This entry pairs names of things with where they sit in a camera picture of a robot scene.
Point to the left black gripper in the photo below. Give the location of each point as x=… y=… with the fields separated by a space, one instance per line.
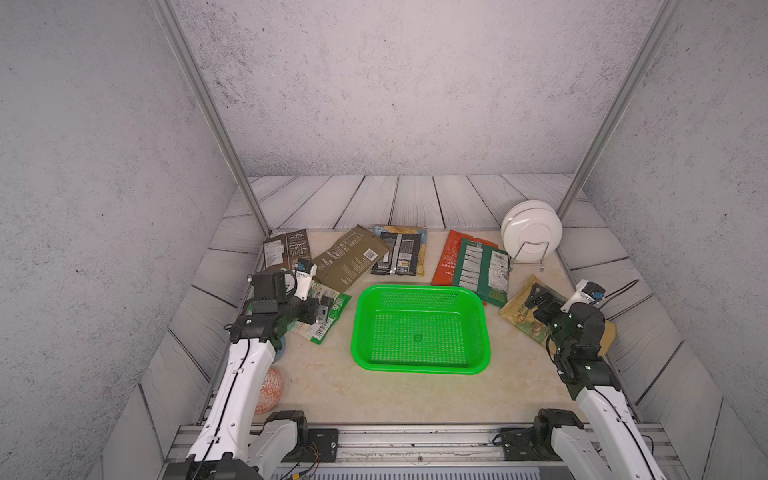
x=310 y=316

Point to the red patterned bowl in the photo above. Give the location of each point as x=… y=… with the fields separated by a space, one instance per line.
x=270 y=393

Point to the green plastic mesh basket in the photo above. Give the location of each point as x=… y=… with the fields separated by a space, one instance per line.
x=420 y=329

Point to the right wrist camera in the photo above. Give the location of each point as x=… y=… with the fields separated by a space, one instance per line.
x=586 y=292

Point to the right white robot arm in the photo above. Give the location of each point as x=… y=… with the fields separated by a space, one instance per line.
x=576 y=328

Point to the right aluminium frame post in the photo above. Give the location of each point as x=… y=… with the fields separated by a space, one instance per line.
x=634 y=75

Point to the metal wire plate stand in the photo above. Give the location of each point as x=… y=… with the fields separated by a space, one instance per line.
x=529 y=252

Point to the aluminium frame post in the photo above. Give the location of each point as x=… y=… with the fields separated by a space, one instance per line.
x=174 y=34
x=634 y=75

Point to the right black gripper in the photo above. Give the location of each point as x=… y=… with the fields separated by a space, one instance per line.
x=554 y=307

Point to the dark green Real chips bag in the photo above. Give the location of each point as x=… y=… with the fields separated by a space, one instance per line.
x=484 y=270

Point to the green Chuba cassava chips bag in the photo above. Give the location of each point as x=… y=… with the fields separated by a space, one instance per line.
x=332 y=304

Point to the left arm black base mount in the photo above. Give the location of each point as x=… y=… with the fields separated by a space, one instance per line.
x=319 y=445

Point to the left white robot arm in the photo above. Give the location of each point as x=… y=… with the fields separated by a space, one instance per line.
x=225 y=447

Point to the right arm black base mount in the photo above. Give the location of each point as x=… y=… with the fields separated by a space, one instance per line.
x=523 y=444

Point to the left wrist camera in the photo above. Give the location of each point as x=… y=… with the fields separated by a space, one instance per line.
x=304 y=273

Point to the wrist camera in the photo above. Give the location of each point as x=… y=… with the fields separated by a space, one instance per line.
x=304 y=273
x=586 y=292

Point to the red Lerna chips bag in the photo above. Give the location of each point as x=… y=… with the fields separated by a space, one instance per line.
x=448 y=261

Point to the yellow kettle chips bag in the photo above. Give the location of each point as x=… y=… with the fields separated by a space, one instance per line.
x=520 y=316

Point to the white plate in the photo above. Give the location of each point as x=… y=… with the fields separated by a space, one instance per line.
x=531 y=220

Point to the left aluminium frame post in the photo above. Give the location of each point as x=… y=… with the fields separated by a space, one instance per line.
x=174 y=34

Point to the blue bowl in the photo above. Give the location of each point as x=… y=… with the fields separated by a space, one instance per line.
x=279 y=350

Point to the black and yellow snack bag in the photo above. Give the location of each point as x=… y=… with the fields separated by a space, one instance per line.
x=406 y=251

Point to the brown Lerna cassava bag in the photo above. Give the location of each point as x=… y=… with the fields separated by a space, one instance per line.
x=349 y=258

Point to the dark brown snack bag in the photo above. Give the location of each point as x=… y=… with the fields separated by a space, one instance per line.
x=288 y=252

